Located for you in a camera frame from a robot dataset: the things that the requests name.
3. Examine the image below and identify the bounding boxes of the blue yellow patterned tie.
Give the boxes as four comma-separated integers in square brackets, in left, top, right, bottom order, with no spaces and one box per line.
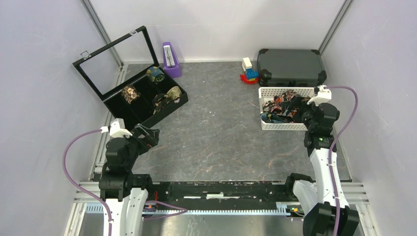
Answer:
[260,113,294,123]

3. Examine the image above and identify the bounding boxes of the purple metronome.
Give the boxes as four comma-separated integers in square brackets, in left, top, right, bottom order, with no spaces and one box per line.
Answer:
[163,42,182,78]

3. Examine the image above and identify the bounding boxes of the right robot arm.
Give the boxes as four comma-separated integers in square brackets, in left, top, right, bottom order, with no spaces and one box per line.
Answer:
[284,102,359,236]

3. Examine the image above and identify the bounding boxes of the orange black tie pile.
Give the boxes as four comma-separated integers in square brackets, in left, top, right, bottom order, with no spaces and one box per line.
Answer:
[262,90,310,123]

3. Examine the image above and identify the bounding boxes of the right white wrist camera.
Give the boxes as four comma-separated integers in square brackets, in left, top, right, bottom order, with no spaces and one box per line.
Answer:
[307,85,332,106]

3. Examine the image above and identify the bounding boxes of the colourful toy block stack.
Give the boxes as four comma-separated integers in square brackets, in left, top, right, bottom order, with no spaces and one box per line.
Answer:
[240,58,259,84]

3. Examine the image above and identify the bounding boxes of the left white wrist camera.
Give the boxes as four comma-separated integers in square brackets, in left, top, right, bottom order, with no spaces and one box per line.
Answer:
[100,118,132,138]

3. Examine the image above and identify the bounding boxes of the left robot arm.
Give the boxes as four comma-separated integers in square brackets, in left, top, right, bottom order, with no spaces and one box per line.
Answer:
[98,120,160,236]

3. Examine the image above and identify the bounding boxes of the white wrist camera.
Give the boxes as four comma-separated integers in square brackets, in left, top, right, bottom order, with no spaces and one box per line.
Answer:
[100,118,132,138]
[307,85,332,106]

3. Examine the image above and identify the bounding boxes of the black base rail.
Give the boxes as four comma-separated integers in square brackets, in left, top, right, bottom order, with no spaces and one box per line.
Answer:
[147,181,299,211]

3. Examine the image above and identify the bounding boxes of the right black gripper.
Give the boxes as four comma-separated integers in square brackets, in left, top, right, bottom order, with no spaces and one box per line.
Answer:
[281,94,323,131]

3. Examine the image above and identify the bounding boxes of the rolled teal tie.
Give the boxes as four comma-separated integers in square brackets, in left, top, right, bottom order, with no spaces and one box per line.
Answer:
[146,66,166,84]

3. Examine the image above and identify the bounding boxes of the white plastic basket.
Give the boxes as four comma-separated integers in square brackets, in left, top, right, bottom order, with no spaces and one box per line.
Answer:
[258,87,315,131]

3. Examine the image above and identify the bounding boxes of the dark grey hard case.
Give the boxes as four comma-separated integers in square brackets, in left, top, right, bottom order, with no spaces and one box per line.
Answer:
[257,48,327,87]

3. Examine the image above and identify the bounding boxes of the rolled olive gold tie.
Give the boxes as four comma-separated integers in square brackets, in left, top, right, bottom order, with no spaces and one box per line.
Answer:
[167,86,182,101]

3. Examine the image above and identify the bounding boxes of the rolled brown floral tie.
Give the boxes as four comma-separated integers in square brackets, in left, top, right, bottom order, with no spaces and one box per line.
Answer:
[121,85,141,104]

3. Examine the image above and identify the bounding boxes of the black tie display box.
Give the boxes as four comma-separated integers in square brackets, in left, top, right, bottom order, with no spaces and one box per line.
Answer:
[73,26,188,130]

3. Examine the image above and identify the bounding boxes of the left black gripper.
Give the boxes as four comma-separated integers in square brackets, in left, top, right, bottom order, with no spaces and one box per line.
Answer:
[122,123,159,168]

